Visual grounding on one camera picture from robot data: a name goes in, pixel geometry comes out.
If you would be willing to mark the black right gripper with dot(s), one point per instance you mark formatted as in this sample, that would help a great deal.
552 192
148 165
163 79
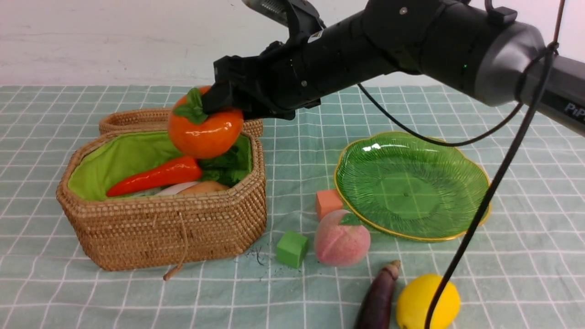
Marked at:
274 84

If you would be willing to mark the orange toy persimmon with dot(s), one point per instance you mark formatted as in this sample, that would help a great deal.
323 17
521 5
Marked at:
200 135

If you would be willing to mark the orange toy carrot with leaves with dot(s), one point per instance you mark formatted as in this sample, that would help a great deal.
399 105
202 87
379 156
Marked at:
227 169

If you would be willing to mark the brown toy potato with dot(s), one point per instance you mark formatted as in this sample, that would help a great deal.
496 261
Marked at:
204 187

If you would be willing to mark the white toy radish with leaves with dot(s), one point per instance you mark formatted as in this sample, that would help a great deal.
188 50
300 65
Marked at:
171 190

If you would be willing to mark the pink toy peach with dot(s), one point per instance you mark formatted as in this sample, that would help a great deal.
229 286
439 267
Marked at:
339 244

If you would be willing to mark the yellow toy lemon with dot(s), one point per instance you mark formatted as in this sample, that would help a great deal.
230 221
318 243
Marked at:
414 301

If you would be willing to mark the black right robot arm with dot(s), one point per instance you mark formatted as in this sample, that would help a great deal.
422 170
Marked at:
489 56

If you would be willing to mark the woven wicker basket lid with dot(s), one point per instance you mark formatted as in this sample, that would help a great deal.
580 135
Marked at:
154 121

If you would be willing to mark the woven wicker basket green lining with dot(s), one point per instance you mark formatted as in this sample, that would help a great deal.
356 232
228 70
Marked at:
128 233

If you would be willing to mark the orange foam cube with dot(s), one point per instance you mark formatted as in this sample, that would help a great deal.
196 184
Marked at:
327 201

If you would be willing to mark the green foam cube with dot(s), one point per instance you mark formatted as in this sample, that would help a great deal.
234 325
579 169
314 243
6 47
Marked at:
292 249

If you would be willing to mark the green glass leaf plate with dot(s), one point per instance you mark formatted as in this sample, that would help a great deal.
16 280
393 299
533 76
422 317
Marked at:
406 187

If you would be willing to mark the purple toy eggplant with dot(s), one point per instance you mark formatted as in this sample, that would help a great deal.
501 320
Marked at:
375 309

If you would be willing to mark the green checkered tablecloth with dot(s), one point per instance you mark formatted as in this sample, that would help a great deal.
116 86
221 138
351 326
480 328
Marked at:
524 269

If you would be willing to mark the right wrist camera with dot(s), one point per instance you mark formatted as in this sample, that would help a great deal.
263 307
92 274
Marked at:
299 16

